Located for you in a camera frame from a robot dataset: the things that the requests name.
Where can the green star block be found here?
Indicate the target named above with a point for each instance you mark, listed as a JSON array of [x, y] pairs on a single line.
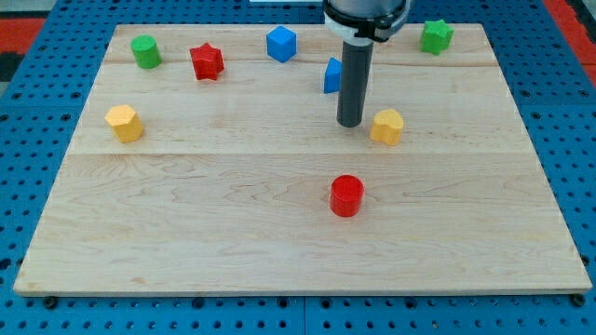
[[436, 36]]

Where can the yellow heart block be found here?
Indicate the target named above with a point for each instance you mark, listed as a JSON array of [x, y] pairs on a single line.
[[387, 126]]

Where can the blue triangle block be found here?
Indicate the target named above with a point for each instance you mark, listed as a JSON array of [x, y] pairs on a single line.
[[332, 76]]

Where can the yellow hexagon block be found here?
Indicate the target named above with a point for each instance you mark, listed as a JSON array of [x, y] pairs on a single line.
[[125, 123]]

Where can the red cylinder block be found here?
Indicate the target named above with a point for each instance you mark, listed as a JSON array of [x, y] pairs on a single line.
[[346, 195]]

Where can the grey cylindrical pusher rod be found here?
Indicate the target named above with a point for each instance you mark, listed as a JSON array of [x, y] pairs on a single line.
[[356, 63]]

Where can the blue cube block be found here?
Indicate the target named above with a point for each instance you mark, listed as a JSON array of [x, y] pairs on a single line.
[[281, 44]]

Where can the red star block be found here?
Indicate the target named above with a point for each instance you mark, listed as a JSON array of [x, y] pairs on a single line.
[[207, 62]]

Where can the wooden board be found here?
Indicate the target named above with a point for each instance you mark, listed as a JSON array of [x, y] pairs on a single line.
[[227, 191]]

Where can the green cylinder block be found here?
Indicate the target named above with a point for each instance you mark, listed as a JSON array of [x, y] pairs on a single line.
[[145, 51]]

